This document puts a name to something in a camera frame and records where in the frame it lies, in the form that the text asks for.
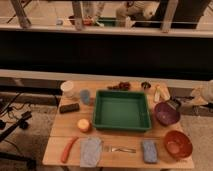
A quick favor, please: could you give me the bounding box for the purple bowl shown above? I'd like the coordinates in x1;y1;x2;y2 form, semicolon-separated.
154;102;180;126

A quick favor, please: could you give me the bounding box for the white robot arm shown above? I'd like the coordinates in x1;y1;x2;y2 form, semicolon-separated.
191;80;213;105

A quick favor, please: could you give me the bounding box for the orange bowl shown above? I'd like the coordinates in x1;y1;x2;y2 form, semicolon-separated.
163;130;193;160

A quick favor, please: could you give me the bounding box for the red grapes toy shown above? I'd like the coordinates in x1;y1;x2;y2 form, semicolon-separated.
108;82;131;91

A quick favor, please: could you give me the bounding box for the blue small cup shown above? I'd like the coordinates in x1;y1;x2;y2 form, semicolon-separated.
80;89;90;105

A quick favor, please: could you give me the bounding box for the green plastic tray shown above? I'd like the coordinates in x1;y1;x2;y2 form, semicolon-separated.
93;90;152;132

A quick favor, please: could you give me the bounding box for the small dark round dish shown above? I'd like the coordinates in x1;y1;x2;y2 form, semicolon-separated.
141;82;151;90

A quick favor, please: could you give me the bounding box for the white plastic cup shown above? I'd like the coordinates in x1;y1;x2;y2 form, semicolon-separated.
60;81;74;98

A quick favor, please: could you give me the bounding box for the yellow round fruit toy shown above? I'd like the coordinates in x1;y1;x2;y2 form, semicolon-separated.
77;119;91;132

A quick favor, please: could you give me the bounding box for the dark brown block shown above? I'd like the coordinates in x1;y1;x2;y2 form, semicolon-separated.
59;103;80;114

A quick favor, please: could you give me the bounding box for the silver fork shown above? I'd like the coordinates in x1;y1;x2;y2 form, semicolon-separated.
104;146;136;153

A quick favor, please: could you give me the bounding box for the grey folded cloth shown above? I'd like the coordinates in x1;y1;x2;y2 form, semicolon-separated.
80;137;102;168

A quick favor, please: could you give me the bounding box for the blue sponge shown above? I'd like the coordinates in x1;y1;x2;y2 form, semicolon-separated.
142;140;158;163

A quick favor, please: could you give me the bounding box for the orange carrot toy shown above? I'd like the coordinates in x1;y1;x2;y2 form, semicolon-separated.
60;137;78;163

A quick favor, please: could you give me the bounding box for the black tripod stand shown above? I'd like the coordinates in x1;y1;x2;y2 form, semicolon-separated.
0;111;36;170

